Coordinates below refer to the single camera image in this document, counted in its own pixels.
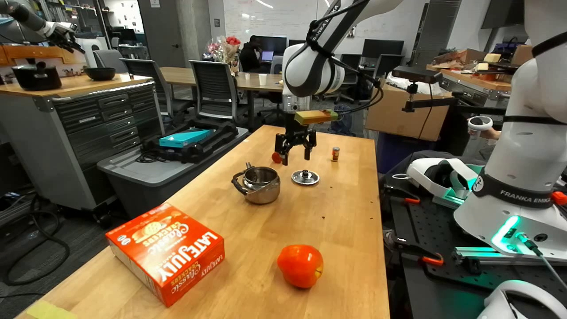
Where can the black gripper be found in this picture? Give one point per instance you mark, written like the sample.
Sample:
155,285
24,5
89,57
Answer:
298,135

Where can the silver pot lid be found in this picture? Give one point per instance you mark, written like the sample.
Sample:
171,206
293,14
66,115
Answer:
305,177

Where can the silver metal pot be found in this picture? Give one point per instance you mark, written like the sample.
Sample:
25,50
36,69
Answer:
259,188

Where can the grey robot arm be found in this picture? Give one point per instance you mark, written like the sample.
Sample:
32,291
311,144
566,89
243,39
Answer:
36,21

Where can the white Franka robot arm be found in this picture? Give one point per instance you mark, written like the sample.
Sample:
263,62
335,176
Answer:
532,129

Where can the small jar with silver cap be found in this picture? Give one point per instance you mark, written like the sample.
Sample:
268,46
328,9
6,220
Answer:
335,154

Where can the black bag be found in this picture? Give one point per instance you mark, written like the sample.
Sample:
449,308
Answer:
222,138

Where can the seated person dark clothes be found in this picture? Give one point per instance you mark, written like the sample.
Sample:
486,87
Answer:
250,55

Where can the grey mesh office chair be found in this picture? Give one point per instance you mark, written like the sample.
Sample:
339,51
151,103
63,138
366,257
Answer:
213,89
144,71

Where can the cardboard box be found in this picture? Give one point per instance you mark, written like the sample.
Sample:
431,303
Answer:
401,112

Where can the teal box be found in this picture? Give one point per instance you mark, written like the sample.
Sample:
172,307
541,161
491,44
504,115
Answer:
185,138

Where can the orange tomato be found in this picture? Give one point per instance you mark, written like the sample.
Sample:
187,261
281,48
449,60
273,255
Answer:
300,266

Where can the black computer monitor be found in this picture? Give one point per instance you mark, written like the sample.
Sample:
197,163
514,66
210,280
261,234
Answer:
383,48

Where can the wooden background table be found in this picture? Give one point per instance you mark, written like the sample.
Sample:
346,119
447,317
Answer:
178,75

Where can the white VR headset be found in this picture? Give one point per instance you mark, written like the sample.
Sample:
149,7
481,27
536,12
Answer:
440,174

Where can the grey plastic tote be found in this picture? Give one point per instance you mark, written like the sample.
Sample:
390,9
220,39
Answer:
148,183

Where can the orange cracker box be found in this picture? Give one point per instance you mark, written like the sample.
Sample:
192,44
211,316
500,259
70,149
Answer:
169,254

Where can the white VR controller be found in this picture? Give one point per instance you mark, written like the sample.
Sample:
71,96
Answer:
479,124

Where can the black bowl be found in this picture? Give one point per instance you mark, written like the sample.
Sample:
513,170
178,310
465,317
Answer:
100,73

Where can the aluminium extrusion bar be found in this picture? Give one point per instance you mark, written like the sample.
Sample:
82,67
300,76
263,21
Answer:
490,252

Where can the grey drawer cabinet wooden top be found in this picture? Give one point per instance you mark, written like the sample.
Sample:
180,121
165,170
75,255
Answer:
71,135

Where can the orange wooden board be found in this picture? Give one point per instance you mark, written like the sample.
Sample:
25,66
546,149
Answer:
29,55

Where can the yellow sponge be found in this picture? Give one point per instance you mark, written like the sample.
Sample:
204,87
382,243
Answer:
50,310

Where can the yellowish wrist camera block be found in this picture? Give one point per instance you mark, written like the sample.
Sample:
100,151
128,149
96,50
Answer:
316,115

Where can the black bar camera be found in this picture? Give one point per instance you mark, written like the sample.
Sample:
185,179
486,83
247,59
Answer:
417,73

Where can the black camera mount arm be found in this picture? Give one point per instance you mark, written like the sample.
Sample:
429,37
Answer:
449,103

